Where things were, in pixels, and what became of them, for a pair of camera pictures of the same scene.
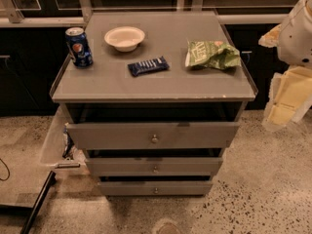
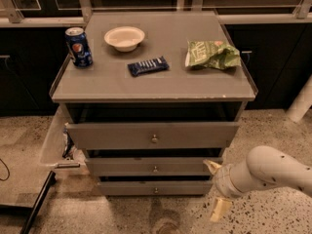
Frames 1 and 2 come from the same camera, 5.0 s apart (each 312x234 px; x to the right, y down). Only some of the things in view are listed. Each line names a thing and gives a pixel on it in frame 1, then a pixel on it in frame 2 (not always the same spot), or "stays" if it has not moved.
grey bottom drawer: (118, 188) stays
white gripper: (296, 38) → (223, 180)
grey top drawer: (151, 136) stays
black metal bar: (50, 181) stays
